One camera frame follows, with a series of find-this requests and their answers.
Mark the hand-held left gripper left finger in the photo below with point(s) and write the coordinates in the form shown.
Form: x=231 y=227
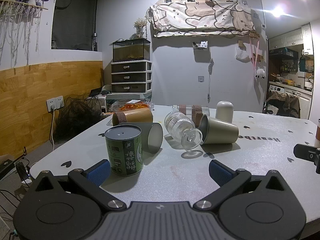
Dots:
x=98 y=172

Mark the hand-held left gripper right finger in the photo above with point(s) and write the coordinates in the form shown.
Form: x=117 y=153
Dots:
x=220 y=174

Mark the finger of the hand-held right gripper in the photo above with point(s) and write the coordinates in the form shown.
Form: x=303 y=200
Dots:
x=303 y=152

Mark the brown cup with white rim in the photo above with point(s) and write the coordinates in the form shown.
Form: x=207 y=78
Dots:
x=318 y=130

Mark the olive metal cup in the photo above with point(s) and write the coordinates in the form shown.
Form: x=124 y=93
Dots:
x=221 y=131

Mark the white matte cup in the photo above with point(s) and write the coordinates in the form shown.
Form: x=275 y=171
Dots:
x=224 y=111

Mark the grey paper cup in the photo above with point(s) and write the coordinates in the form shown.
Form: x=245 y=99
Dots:
x=154 y=138

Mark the green printed tin can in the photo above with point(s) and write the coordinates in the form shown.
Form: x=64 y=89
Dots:
x=123 y=152

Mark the chair draped with clothes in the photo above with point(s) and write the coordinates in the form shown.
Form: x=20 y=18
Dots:
x=285 y=102

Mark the black mesh net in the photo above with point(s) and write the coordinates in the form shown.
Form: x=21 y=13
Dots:
x=75 y=120

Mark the clear ribbed glass goblet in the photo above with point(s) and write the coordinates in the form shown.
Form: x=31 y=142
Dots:
x=178 y=126

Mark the brown cardboard tube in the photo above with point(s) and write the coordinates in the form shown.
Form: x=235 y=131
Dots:
x=136 y=117

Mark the white washing machine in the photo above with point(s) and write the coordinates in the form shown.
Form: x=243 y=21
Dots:
x=276 y=90

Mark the clear box with brown blocks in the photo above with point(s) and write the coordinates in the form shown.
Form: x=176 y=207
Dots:
x=191 y=110

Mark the clear box of orange snacks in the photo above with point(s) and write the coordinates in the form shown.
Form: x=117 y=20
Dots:
x=131 y=106

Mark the white fluffy ornament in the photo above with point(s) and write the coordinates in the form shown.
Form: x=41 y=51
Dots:
x=260 y=73

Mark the white plastic drawer unit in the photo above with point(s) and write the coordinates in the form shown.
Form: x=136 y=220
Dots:
x=130 y=77

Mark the pink ribbons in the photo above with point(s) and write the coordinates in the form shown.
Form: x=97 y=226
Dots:
x=255 y=55

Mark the white kitchen cabinets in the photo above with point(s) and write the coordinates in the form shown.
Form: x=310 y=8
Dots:
x=287 y=38

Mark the white hanging bag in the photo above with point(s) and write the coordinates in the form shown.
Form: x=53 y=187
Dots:
x=243 y=54

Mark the glass fish tank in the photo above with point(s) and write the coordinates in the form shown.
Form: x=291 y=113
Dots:
x=130 y=51

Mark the ceiling light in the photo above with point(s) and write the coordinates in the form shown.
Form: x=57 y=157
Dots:
x=278 y=11

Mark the dark window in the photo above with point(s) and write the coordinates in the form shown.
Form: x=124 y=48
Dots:
x=72 y=22

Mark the dried flower bouquet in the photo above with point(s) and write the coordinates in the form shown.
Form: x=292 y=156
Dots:
x=140 y=25

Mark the printed blanket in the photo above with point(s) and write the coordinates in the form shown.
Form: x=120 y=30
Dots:
x=200 y=16

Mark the white macrame hanging net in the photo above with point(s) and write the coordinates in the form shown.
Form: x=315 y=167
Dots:
x=15 y=17

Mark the white wall outlet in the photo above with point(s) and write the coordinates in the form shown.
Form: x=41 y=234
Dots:
x=55 y=103

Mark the small wall socket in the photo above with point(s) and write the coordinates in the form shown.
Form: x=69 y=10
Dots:
x=201 y=79

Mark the wall-mounted holder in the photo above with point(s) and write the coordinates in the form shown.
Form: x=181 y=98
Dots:
x=200 y=45

